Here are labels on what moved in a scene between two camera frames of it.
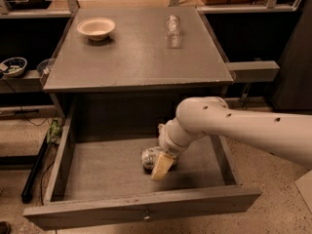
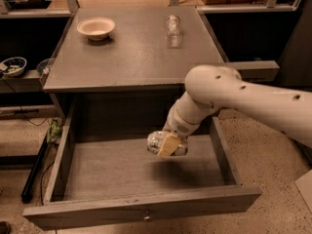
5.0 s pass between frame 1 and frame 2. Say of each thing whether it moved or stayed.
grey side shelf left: stayed
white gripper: moved
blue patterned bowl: stayed
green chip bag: stayed
